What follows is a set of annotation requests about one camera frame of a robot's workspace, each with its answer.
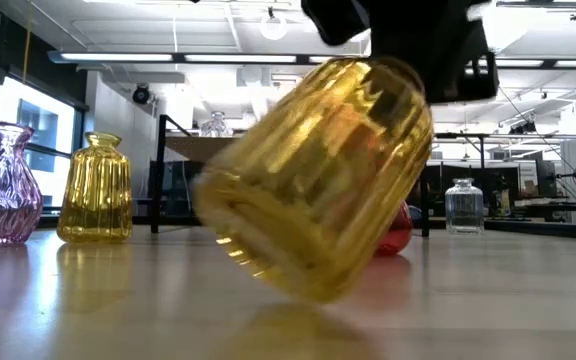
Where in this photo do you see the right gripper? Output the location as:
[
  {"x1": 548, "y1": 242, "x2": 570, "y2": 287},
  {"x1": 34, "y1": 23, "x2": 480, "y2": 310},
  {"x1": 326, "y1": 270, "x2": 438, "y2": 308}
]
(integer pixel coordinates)
[{"x1": 301, "y1": 0, "x2": 489, "y2": 91}]

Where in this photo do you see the clear bulbous glass vase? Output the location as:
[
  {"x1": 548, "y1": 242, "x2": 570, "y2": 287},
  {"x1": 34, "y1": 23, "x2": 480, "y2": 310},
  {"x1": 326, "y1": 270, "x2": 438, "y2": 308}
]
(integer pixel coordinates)
[{"x1": 199, "y1": 110, "x2": 235, "y2": 139}]

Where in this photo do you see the yellow ribbed glass vase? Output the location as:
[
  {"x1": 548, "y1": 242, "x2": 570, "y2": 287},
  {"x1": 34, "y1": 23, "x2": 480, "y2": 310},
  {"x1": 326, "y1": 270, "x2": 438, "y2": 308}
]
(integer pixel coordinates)
[
  {"x1": 191, "y1": 55, "x2": 435, "y2": 305},
  {"x1": 56, "y1": 131, "x2": 134, "y2": 245}
]

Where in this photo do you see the round red glass vase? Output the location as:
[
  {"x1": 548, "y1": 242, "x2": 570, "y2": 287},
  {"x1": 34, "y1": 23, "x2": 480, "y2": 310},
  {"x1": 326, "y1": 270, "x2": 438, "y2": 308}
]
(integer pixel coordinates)
[{"x1": 373, "y1": 199, "x2": 415, "y2": 258}]

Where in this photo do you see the clear ribbed glass bottle vase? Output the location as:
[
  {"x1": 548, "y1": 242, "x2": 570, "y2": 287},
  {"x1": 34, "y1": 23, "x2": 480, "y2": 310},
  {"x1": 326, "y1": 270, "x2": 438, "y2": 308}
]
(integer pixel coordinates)
[{"x1": 443, "y1": 177, "x2": 486, "y2": 236}]

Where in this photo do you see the pink swirl glass vase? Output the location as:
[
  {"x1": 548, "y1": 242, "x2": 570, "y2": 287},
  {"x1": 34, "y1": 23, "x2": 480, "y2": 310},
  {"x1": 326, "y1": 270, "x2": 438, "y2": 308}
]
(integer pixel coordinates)
[{"x1": 0, "y1": 119, "x2": 44, "y2": 248}]

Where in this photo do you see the round white ceiling fixture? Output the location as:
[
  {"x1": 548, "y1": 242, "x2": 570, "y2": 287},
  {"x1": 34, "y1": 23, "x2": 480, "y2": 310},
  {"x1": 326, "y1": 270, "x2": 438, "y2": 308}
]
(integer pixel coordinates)
[{"x1": 259, "y1": 7, "x2": 289, "y2": 42}]

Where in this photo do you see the black background workbench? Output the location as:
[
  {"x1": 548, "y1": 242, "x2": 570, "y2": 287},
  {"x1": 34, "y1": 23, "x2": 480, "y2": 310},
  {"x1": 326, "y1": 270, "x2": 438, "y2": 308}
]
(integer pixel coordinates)
[{"x1": 430, "y1": 132, "x2": 576, "y2": 225}]

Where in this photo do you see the large bright window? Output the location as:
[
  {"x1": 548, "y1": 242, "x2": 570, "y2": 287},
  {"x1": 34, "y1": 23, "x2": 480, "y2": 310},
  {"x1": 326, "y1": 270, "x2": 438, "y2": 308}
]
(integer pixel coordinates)
[{"x1": 0, "y1": 74, "x2": 79, "y2": 211}]

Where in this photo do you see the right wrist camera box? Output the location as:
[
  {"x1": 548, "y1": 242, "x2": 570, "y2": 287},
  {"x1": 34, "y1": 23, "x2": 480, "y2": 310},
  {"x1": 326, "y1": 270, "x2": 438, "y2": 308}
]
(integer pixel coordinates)
[{"x1": 425, "y1": 49, "x2": 500, "y2": 105}]

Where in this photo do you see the wooden shelf with black frame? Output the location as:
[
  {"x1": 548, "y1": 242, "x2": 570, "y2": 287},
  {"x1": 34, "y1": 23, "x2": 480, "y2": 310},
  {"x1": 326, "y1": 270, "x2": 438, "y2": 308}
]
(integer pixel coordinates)
[{"x1": 149, "y1": 113, "x2": 432, "y2": 236}]

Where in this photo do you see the black wall-mounted speaker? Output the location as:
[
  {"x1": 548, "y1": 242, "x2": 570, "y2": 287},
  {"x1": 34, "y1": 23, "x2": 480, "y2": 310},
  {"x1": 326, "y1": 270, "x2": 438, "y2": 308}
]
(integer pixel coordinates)
[{"x1": 131, "y1": 83, "x2": 152, "y2": 106}]

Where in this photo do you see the black aluminium table frame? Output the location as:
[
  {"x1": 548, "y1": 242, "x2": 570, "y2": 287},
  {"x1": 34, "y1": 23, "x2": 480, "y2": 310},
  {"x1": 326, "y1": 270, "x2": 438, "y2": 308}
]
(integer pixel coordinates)
[{"x1": 35, "y1": 199, "x2": 576, "y2": 242}]

